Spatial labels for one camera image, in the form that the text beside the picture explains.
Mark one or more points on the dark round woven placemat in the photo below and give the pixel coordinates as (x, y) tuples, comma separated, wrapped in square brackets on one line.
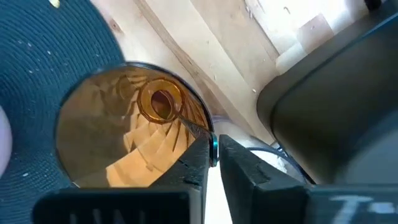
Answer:
[(40, 62)]

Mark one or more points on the amber faceted plastic tumbler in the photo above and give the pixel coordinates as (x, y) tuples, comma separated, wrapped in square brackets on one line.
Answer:
[(102, 124)]

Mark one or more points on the clear glass of white rice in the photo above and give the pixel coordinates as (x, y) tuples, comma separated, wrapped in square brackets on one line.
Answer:
[(273, 158)]

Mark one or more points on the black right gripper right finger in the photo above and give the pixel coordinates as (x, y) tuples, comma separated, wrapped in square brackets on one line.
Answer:
[(264, 199)]

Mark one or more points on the yellow cereal puff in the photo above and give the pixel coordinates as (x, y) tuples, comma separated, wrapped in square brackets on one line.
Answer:
[(54, 3)]

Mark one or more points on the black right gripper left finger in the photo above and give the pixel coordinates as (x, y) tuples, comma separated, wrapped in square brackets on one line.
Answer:
[(130, 207)]

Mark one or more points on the white ceramic bowl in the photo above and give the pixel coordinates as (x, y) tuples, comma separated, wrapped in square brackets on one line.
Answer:
[(4, 140)]

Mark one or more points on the black toaster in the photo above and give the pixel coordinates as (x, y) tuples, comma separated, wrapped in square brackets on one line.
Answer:
[(326, 109)]

